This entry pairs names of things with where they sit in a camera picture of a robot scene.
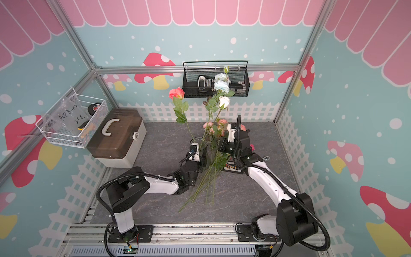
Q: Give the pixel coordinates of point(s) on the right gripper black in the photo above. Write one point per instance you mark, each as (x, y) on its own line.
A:
(222, 144)

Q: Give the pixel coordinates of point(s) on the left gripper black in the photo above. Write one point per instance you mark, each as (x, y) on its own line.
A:
(204, 161)

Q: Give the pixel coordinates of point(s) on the pink rose stem bunch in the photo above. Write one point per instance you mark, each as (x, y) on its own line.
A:
(209, 177)

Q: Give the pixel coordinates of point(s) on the clear glass vase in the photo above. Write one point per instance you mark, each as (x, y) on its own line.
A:
(202, 156)

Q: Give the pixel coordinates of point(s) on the tall pink carnation stem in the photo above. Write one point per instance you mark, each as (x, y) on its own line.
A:
(180, 107)

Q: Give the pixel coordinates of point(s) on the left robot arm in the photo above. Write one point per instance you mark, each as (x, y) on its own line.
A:
(119, 195)

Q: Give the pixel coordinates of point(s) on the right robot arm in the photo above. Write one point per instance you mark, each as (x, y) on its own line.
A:
(295, 221)

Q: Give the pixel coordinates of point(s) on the black connector board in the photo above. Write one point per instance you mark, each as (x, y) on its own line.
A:
(232, 168)

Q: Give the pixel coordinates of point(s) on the white rose stem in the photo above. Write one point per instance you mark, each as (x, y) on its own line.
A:
(216, 126)

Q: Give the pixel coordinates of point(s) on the white blue flower stem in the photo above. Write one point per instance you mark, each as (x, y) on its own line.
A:
(221, 84)

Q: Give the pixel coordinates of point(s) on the brown lidded storage box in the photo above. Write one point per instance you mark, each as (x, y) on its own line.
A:
(118, 140)

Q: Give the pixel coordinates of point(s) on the black tape roll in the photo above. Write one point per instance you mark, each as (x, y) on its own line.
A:
(92, 108)

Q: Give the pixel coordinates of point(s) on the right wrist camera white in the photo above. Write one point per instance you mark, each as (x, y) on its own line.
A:
(232, 129)

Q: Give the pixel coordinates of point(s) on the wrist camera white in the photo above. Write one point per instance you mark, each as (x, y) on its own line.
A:
(232, 129)
(194, 152)

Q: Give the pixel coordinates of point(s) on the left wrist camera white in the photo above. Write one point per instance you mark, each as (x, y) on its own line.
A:
(194, 152)

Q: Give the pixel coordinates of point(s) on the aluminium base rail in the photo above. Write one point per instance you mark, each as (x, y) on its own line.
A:
(166, 240)

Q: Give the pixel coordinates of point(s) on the black wire mesh basket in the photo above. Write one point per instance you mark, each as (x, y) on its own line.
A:
(192, 70)

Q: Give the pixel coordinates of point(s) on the clear wire wall basket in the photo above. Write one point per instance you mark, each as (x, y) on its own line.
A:
(68, 122)

